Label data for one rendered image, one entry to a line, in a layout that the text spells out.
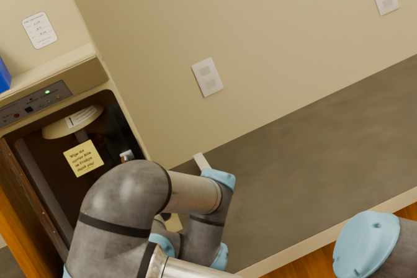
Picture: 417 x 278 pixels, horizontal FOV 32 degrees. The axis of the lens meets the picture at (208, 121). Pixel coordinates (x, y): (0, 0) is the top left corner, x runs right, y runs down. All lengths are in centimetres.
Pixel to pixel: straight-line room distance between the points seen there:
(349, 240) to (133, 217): 34
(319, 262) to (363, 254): 71
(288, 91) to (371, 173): 59
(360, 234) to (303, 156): 96
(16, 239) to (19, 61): 43
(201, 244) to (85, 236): 41
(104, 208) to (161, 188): 11
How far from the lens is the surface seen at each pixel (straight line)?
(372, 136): 204
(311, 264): 180
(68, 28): 176
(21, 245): 185
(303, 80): 238
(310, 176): 196
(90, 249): 111
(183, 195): 127
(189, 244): 148
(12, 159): 184
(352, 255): 112
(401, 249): 112
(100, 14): 220
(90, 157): 184
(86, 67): 168
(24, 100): 172
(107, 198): 111
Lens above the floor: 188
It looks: 22 degrees down
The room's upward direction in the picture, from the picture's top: 24 degrees counter-clockwise
